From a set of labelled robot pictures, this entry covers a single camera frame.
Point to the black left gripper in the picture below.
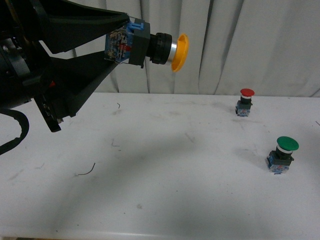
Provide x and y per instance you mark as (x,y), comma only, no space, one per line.
(60,87)

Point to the yellow mushroom push button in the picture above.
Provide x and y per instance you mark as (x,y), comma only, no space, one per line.
(133,42)

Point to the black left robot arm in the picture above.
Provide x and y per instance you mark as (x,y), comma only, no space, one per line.
(14,68)

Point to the red mushroom push button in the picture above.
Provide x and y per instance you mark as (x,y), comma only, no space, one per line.
(243,106)

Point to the green mushroom push button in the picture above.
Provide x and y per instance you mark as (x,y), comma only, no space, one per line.
(279,160)

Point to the white pleated curtain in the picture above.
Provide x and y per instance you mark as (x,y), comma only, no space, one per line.
(270,46)

